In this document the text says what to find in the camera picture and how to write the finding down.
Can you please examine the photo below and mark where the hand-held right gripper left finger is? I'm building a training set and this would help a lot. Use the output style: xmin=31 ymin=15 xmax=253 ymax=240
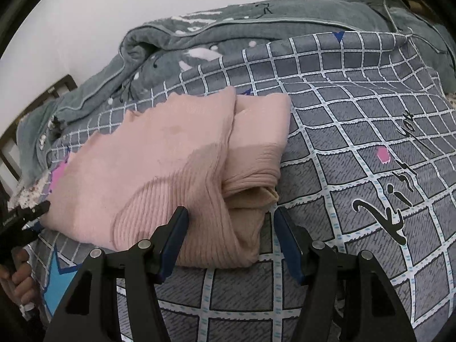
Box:
xmin=43 ymin=206 xmax=189 ymax=342

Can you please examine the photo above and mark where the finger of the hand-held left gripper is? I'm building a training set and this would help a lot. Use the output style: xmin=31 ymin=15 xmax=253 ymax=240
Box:
xmin=21 ymin=200 xmax=51 ymax=219
xmin=16 ymin=221 xmax=44 ymax=247

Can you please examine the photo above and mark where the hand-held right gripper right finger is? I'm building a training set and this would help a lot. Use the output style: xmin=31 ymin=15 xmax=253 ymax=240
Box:
xmin=274 ymin=207 xmax=417 ymax=342

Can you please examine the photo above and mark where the pink knitted sweater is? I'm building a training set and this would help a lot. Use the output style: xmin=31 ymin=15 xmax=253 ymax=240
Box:
xmin=46 ymin=86 xmax=293 ymax=269

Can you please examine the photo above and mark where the person's left hand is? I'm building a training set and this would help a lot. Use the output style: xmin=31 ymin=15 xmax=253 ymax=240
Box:
xmin=0 ymin=247 xmax=38 ymax=315

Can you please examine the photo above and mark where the floral bed sheet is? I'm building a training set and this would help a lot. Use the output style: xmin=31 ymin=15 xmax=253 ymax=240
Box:
xmin=16 ymin=174 xmax=52 ymax=208

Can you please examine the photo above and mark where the dark wooden headboard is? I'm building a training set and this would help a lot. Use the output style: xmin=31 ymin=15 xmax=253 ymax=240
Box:
xmin=0 ymin=75 xmax=78 ymax=186

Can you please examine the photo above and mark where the grey checked star blanket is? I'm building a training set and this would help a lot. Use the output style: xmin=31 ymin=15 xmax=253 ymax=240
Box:
xmin=28 ymin=30 xmax=456 ymax=342

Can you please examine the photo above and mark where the grey fleece quilt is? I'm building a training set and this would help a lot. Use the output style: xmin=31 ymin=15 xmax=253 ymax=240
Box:
xmin=16 ymin=0 xmax=456 ymax=182

